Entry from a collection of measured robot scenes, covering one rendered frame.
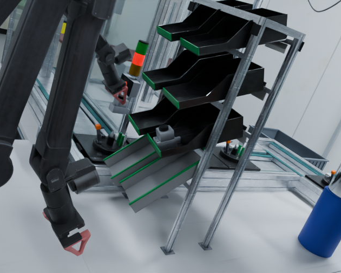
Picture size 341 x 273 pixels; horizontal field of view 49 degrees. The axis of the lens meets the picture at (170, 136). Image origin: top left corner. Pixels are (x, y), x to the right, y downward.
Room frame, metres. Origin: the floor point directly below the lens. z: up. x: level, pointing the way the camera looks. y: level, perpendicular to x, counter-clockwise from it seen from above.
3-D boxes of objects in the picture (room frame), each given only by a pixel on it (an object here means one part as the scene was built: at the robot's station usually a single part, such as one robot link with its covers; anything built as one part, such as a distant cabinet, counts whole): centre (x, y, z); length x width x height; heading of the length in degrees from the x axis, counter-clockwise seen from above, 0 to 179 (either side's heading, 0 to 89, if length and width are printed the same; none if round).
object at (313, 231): (1.50, -0.77, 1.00); 0.16 x 0.16 x 0.27
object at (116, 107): (1.46, 0.23, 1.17); 0.08 x 0.04 x 0.07; 128
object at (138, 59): (1.69, 0.26, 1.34); 0.05 x 0.05 x 0.05
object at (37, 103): (1.59, 0.52, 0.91); 0.89 x 0.06 x 0.11; 38
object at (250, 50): (1.26, -0.09, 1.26); 0.36 x 0.21 x 0.80; 38
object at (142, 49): (1.69, 0.26, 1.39); 0.05 x 0.05 x 0.05
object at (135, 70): (1.69, 0.26, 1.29); 0.05 x 0.05 x 0.05
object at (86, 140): (1.47, 0.23, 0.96); 0.24 x 0.24 x 0.02; 38
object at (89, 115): (1.72, 0.40, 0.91); 0.84 x 0.28 x 0.10; 38
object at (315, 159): (3.23, -0.99, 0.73); 0.62 x 0.42 x 0.23; 38
